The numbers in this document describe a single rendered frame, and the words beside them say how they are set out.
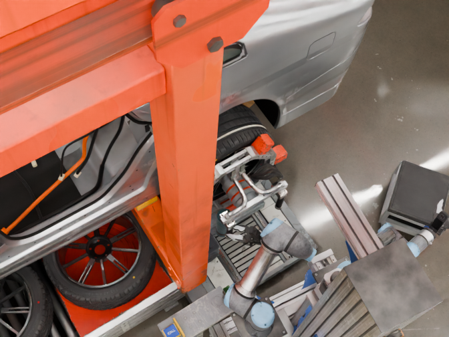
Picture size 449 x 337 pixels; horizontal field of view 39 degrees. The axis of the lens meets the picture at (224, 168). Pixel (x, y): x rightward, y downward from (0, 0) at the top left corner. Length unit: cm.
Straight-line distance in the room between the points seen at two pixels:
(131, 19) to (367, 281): 125
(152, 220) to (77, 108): 211
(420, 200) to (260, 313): 163
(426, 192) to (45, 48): 334
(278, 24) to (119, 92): 154
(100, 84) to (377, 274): 115
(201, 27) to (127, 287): 250
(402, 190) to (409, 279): 210
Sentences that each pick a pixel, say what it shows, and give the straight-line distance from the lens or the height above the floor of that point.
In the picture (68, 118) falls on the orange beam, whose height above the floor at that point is 273.
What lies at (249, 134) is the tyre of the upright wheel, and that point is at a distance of 336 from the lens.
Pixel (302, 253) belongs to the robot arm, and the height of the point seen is 129.
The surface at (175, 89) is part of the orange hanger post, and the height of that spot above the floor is 267.
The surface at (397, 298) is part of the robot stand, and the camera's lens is 222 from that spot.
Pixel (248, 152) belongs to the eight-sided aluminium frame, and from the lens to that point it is 334.
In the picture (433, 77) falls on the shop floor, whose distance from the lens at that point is 528.
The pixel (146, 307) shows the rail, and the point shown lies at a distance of 382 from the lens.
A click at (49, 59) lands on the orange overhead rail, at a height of 300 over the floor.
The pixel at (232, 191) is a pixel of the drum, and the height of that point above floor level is 90.
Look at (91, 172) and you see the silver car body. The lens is 367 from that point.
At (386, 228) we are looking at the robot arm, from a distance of 326.
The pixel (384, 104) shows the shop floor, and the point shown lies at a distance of 501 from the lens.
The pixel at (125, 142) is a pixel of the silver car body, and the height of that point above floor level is 103.
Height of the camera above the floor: 408
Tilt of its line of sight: 64 degrees down
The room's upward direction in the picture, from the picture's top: 6 degrees clockwise
